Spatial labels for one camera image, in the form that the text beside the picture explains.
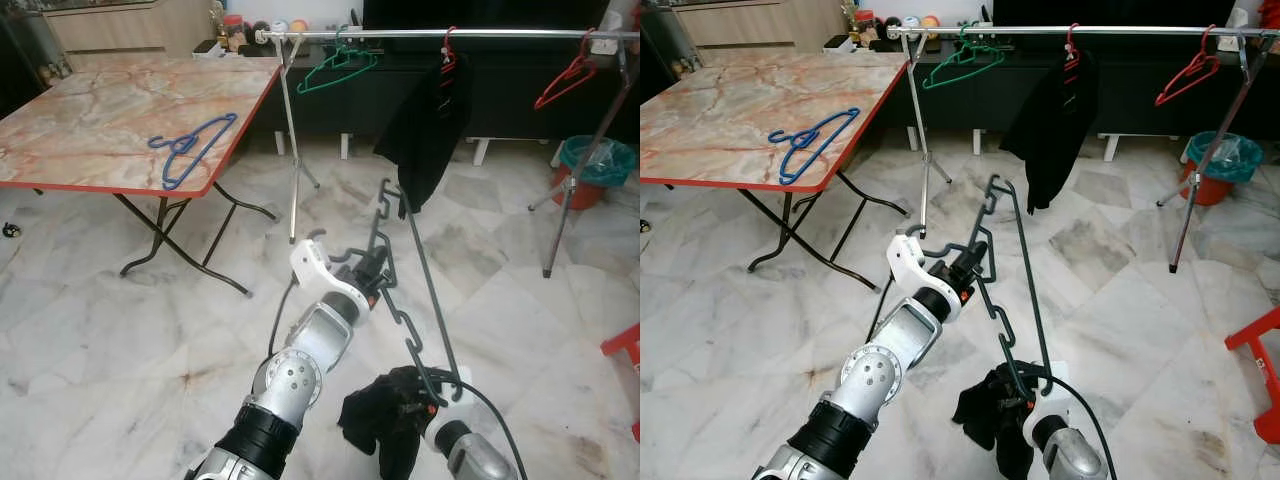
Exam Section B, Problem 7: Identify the black flat-screen TV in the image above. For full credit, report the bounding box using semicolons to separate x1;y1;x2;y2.
362;0;616;31
992;0;1241;29

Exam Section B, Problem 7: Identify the black garment with white logo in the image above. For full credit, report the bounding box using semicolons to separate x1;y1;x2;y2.
998;47;1101;213
373;50;473;216

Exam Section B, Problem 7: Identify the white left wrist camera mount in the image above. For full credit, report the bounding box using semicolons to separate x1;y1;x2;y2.
289;232;371;314
885;228;966;323

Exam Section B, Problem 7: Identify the dark grey notched hanger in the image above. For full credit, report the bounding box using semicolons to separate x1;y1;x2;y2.
975;175;1056;396
362;178;463;403

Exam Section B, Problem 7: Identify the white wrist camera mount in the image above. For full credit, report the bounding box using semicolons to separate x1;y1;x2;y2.
885;228;966;323
1020;360;1071;446
425;365;474;441
289;232;371;314

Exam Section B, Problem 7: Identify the red plastic stool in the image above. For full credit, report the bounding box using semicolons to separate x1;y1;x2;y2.
1225;305;1280;446
600;322;641;441

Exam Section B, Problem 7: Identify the marble-pattern folding table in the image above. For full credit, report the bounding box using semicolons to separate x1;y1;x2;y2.
640;52;911;293
0;55;284;298

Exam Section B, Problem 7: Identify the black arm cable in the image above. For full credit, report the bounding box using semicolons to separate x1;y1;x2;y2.
865;275;896;346
1045;372;1119;480
440;375;529;480
266;275;301;359

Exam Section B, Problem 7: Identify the red plastic bucket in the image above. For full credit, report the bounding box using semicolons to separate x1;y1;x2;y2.
1180;160;1231;207
552;165;607;211

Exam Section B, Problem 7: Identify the red plastic hanger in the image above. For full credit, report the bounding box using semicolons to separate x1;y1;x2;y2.
1063;25;1086;81
533;28;599;111
1155;25;1223;108
438;27;461;81

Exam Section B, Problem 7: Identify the black low TV cabinet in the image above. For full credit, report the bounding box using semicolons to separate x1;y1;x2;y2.
820;35;1280;161
195;38;641;166

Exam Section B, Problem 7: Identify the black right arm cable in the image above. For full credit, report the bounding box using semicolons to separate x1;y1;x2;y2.
440;375;529;480
1045;372;1119;480

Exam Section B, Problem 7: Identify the blue plastic hanger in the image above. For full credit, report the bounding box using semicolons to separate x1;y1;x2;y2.
768;107;861;186
148;112;239;191

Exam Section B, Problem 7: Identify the green plastic hanger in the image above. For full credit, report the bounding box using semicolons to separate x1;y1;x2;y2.
922;22;1006;91
296;25;381;96

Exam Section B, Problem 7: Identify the light wooden sideboard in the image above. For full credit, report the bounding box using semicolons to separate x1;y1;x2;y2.
675;0;846;53
45;0;216;69

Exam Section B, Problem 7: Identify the glass display cabinet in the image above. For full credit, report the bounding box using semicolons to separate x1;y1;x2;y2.
640;0;691;86
0;0;71;121

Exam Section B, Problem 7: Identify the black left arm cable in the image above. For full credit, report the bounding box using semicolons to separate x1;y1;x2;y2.
266;275;301;359
865;275;896;346

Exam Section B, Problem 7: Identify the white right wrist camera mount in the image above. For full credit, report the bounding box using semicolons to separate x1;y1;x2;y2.
1020;360;1071;446
425;365;474;441

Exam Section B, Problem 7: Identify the chrome clothes rack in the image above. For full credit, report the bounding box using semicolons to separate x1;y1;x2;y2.
885;22;1280;276
255;25;641;279

